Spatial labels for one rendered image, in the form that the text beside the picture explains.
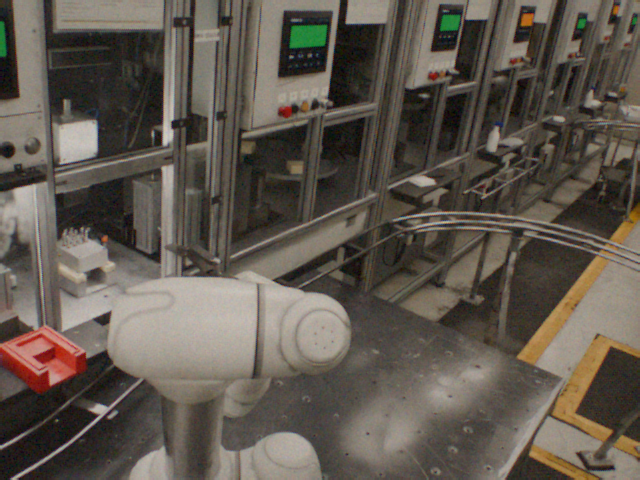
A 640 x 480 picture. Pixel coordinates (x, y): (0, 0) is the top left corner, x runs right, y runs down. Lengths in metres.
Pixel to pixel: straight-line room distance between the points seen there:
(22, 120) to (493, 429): 1.48
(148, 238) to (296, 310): 1.33
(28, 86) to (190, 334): 0.83
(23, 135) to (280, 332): 0.88
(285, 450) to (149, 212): 0.99
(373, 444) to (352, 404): 0.17
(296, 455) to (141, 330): 0.62
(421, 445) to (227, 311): 1.13
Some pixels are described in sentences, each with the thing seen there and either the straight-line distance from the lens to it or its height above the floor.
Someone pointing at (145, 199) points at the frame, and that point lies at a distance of 2.06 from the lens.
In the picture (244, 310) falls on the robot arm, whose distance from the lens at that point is 0.82.
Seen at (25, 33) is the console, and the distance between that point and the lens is 1.48.
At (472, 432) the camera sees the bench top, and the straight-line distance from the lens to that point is 1.95.
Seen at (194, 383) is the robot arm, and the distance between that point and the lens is 0.86.
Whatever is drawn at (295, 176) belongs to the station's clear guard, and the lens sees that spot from 2.34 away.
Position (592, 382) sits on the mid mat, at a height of 0.01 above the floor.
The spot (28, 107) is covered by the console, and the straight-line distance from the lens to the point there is 1.51.
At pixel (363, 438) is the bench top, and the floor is 0.68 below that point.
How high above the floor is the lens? 1.88
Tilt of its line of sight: 25 degrees down
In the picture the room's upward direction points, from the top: 8 degrees clockwise
